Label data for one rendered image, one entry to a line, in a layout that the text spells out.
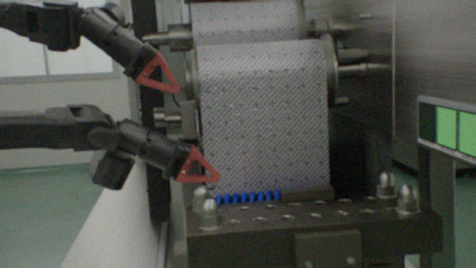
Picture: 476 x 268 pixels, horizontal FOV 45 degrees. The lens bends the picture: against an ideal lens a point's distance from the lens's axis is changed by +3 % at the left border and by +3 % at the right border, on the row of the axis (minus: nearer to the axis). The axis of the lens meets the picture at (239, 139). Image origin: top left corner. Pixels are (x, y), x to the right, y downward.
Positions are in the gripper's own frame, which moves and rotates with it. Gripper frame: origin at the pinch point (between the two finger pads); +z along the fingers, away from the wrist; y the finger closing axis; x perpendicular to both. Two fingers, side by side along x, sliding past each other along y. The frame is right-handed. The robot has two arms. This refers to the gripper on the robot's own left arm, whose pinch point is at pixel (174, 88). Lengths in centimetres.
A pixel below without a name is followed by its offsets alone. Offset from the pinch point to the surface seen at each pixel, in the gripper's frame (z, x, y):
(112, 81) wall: -13, -84, -552
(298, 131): 22.6, 8.3, 5.5
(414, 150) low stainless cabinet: 236, 59, -369
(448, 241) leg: 68, 10, -5
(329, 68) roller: 19.8, 20.9, 4.5
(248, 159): 18.5, -1.5, 5.5
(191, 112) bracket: 5.7, -1.9, -2.5
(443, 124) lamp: 28.5, 21.3, 34.4
